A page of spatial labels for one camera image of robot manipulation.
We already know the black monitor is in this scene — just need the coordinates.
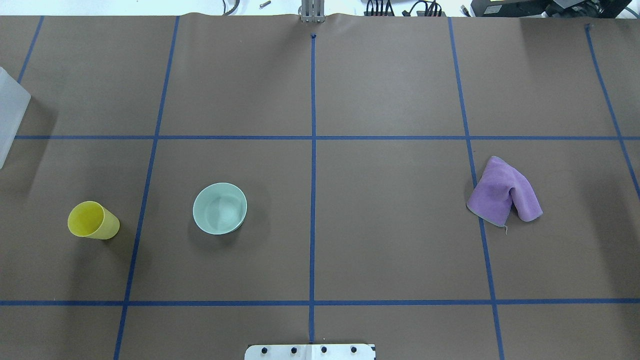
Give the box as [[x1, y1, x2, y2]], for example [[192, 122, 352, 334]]
[[470, 0, 631, 19]]

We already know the purple microfiber cloth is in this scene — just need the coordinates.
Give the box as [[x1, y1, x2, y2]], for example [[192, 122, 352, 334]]
[[466, 156, 544, 228]]

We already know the black power strip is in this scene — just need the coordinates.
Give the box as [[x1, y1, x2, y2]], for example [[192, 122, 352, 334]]
[[361, 0, 446, 18]]

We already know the mint green bowl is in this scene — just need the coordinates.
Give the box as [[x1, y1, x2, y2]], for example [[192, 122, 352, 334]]
[[192, 182, 248, 236]]

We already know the aluminium frame post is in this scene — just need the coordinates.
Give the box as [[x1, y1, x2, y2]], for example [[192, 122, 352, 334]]
[[298, 0, 326, 24]]

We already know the yellow plastic cup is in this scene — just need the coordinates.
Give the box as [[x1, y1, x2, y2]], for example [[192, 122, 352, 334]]
[[67, 201, 121, 240]]

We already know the clear plastic bin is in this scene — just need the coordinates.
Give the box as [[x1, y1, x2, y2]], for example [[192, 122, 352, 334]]
[[0, 68, 32, 167]]

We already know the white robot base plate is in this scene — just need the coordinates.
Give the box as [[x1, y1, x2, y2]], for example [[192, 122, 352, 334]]
[[244, 343, 377, 360]]

